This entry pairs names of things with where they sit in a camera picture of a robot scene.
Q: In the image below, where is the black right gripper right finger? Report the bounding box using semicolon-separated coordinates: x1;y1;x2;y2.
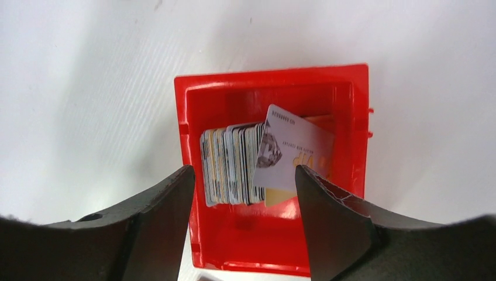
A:
295;165;495;280

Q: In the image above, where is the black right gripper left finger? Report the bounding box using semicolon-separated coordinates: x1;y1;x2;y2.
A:
1;165;195;280

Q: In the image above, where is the red plastic bin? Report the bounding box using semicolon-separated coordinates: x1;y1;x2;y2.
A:
174;63;371;277

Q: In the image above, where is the stack of credit cards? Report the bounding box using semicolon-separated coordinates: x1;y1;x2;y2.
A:
199;122;266;207

